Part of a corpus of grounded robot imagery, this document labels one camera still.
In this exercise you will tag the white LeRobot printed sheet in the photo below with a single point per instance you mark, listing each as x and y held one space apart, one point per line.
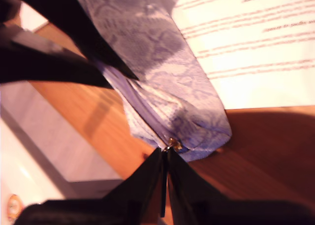
37 136

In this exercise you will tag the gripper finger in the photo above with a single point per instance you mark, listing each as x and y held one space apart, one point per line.
189 193
73 20
49 67
140 190

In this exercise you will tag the white printed letter sheet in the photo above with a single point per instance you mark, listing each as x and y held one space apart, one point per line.
258 87

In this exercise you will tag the purple snakeskin pencil case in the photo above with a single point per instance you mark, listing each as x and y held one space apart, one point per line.
160 62

